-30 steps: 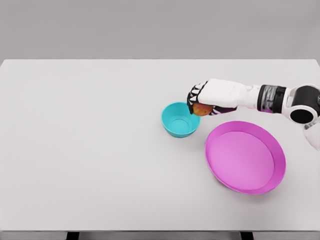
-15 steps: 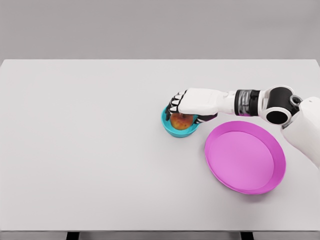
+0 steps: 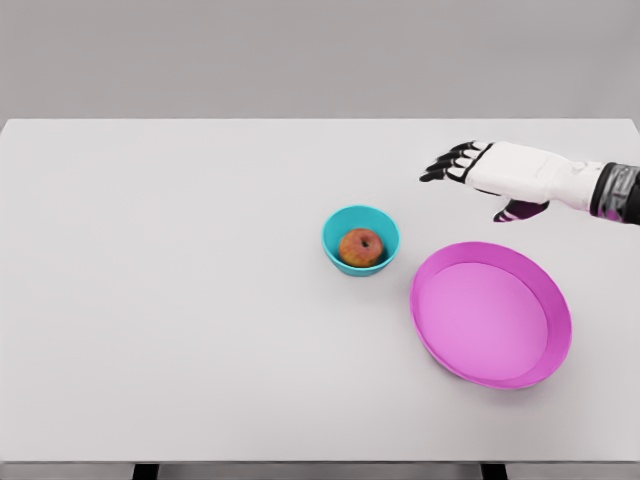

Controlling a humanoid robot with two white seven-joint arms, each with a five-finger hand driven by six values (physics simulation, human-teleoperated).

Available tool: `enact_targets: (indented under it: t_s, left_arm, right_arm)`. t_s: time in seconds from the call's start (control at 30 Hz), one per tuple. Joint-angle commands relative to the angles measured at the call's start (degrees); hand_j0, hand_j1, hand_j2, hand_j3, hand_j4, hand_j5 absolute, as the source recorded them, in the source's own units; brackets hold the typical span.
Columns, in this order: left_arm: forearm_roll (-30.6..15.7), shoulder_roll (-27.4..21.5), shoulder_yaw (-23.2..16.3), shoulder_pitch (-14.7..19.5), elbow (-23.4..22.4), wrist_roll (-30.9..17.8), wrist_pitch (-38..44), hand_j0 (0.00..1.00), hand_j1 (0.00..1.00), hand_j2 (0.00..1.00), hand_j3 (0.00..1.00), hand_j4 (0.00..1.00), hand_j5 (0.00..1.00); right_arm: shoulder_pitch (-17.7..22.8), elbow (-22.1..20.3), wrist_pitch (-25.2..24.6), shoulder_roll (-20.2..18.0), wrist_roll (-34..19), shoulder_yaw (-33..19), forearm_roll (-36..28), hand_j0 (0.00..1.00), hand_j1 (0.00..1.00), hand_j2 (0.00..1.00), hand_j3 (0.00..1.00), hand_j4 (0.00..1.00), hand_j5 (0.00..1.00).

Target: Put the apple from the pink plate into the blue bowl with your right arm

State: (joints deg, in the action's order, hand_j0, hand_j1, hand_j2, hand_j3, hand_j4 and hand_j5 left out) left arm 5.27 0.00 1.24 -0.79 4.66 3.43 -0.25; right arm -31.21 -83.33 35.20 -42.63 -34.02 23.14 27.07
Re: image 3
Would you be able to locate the blue bowl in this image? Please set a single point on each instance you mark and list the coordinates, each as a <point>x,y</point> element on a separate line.
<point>336,235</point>

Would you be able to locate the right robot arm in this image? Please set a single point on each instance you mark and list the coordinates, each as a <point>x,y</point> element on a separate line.
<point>600,187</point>

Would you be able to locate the pink plate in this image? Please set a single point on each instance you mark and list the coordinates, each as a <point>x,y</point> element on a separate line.
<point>487,320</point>

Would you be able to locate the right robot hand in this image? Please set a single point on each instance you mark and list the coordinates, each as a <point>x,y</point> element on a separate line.
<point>515,170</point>

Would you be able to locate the red apple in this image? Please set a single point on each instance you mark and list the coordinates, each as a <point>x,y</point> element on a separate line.
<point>360,247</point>

